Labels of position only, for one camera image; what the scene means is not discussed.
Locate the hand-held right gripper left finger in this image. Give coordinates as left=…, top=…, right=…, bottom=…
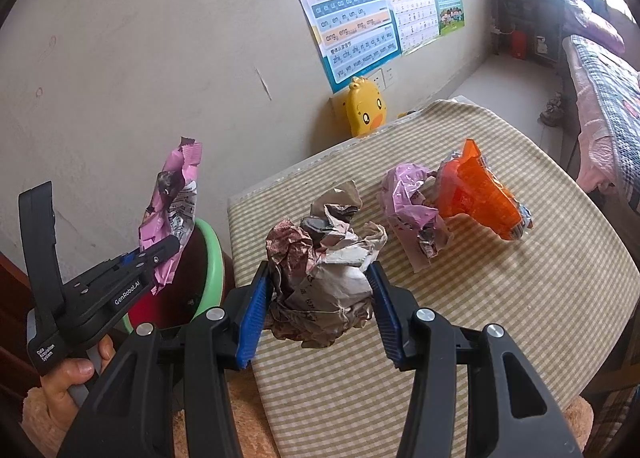
left=57, top=260, right=275, bottom=458

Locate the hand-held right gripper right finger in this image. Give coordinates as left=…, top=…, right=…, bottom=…
left=366, top=262, right=583, bottom=458

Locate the pink printed snack wrapper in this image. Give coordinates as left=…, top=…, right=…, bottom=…
left=139, top=136, right=203, bottom=296

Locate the green plastic bin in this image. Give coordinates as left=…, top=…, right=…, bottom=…
left=120, top=218, right=226, bottom=339

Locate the brown white wrapper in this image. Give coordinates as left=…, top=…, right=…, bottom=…
left=264, top=179, right=388, bottom=350

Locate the person's left forearm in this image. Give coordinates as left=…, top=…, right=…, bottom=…
left=22, top=385, right=83, bottom=458

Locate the person's left hand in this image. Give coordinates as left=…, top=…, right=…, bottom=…
left=40, top=333, right=118, bottom=409

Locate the brown wooden furniture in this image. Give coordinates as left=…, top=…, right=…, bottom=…
left=0, top=250, right=41, bottom=389

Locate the pink crumpled plastic wrapper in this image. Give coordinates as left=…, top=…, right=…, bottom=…
left=380, top=163, right=453, bottom=274

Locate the striped beige tablecloth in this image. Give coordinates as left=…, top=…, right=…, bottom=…
left=227, top=99, right=640, bottom=458

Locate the orange snack wrapper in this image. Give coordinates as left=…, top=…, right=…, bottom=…
left=435, top=139, right=533, bottom=241

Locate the yellow duck stool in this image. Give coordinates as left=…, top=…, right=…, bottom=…
left=332, top=77, right=388, bottom=138

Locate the dark plaid cloth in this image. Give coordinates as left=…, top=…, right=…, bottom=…
left=582, top=383, right=627, bottom=458

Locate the bed with quilt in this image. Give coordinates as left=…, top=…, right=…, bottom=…
left=562, top=38, right=640, bottom=216

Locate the pair of shoes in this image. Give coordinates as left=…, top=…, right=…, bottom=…
left=539, top=92, right=566, bottom=128

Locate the blue bordered letter poster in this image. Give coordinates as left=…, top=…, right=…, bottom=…
left=272, top=0, right=402, bottom=94

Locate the plaid quilt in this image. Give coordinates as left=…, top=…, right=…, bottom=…
left=570, top=35, right=640, bottom=199

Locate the dark shelf unit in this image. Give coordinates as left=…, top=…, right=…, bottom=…
left=487, top=0, right=568, bottom=66

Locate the purple pillow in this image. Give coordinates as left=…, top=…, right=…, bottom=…
left=552, top=0, right=626, bottom=54

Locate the white wall socket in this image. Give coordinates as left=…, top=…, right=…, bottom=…
left=367, top=67, right=396, bottom=91

